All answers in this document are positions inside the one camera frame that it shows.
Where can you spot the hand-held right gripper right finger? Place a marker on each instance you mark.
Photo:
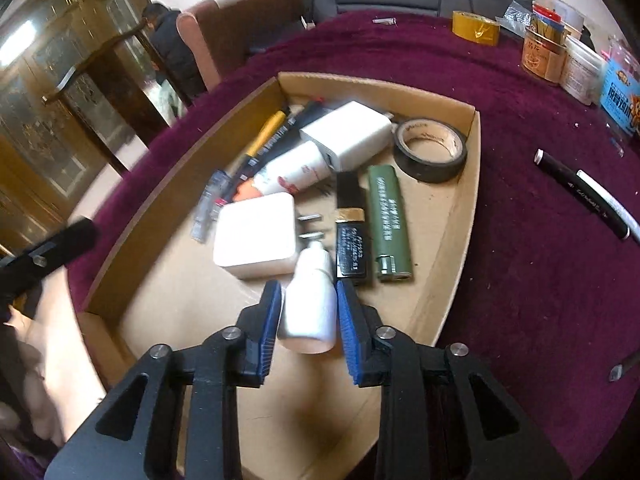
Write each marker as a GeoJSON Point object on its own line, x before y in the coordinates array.
{"type": "Point", "coordinates": [350, 332]}

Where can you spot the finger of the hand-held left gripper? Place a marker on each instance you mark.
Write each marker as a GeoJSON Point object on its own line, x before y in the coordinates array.
{"type": "Point", "coordinates": [60, 247]}

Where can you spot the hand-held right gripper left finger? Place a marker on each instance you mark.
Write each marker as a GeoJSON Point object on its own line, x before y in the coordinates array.
{"type": "Point", "coordinates": [270, 330]}

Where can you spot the small white bottle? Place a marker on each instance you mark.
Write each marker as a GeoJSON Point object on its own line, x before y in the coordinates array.
{"type": "Point", "coordinates": [307, 310]}

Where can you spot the black lighter with gold band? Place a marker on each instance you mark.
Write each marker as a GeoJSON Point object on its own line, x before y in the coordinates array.
{"type": "Point", "coordinates": [352, 250]}

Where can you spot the cardboard box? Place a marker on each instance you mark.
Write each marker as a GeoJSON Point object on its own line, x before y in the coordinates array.
{"type": "Point", "coordinates": [310, 410]}

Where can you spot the white square charger with prongs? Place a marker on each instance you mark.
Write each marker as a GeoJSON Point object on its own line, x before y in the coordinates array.
{"type": "Point", "coordinates": [252, 235]}

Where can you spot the green lighter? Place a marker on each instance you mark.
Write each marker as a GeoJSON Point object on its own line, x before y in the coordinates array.
{"type": "Point", "coordinates": [390, 220]}

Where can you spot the white glue bottle orange cap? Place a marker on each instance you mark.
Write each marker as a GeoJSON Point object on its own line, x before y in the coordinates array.
{"type": "Point", "coordinates": [295, 170]}

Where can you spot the black marker with red cap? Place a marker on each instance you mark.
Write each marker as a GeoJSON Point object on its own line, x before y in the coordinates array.
{"type": "Point", "coordinates": [278, 136]}

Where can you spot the yellow pen with black tip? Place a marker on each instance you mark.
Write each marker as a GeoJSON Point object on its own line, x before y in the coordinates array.
{"type": "Point", "coordinates": [267, 132]}

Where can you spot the white usb wall charger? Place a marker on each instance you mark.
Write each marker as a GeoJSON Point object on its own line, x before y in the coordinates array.
{"type": "Point", "coordinates": [345, 132]}

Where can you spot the wooden glass door cabinet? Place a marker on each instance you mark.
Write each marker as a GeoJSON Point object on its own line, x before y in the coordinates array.
{"type": "Point", "coordinates": [45, 125]}

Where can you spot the person's pale clothing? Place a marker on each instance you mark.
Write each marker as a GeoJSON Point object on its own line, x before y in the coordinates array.
{"type": "Point", "coordinates": [35, 375]}

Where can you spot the black tape roll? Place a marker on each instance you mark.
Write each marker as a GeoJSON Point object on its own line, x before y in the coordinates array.
{"type": "Point", "coordinates": [425, 172]}

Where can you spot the purple tablecloth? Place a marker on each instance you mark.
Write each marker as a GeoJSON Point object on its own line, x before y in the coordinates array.
{"type": "Point", "coordinates": [525, 285]}

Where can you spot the dark wooden chair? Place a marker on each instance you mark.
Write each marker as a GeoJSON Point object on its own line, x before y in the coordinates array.
{"type": "Point", "coordinates": [100, 60]}

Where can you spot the black marker with white ends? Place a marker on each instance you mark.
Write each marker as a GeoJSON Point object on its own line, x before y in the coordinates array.
{"type": "Point", "coordinates": [565, 181]}

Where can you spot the dark slim object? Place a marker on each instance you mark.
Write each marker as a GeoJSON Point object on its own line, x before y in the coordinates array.
{"type": "Point", "coordinates": [622, 370]}

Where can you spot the brown armchair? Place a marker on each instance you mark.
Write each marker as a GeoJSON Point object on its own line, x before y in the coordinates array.
{"type": "Point", "coordinates": [235, 35]}

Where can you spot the metal nail clipper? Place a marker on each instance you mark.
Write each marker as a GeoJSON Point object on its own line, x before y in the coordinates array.
{"type": "Point", "coordinates": [384, 21]}

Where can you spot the yellow tape roll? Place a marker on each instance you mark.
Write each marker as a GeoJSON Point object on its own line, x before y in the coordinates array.
{"type": "Point", "coordinates": [475, 30]}

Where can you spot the orange label jar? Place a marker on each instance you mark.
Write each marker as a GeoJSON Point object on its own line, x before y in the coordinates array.
{"type": "Point", "coordinates": [542, 60]}

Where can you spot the white plastic jar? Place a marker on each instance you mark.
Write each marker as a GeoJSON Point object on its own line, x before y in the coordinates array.
{"type": "Point", "coordinates": [580, 75]}

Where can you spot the blue label snack jar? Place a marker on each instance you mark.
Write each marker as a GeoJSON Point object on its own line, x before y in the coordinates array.
{"type": "Point", "coordinates": [620, 100]}

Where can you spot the silver foil packet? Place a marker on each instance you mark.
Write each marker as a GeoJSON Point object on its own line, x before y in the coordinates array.
{"type": "Point", "coordinates": [515, 12]}

